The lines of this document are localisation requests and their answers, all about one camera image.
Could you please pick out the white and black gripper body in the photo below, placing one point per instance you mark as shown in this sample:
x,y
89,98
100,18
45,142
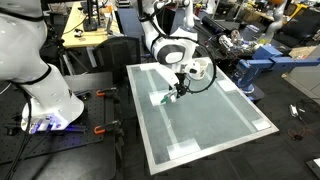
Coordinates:
x,y
175,81

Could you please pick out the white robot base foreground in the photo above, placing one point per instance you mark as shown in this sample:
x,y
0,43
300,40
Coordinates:
x,y
23,31

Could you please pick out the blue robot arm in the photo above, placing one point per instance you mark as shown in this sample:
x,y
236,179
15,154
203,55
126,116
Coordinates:
x,y
265,58

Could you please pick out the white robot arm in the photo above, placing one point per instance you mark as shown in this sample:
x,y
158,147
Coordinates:
x,y
173,52

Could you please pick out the black office chair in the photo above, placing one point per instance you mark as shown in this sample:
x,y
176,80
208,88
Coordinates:
x,y
114,54

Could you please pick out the wooden desk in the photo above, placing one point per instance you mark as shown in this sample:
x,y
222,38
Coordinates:
x,y
89,29

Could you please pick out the glass board with metal frame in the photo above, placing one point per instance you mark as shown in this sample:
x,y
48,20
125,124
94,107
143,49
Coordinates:
x,y
196,125

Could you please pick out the orange handled clamp far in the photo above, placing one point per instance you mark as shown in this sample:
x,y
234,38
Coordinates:
x,y
109,93

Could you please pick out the orange handled clamp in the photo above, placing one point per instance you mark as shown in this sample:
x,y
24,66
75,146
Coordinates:
x,y
109,93
112,126

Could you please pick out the orange handled clamp near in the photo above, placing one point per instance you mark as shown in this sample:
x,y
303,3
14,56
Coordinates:
x,y
112,126

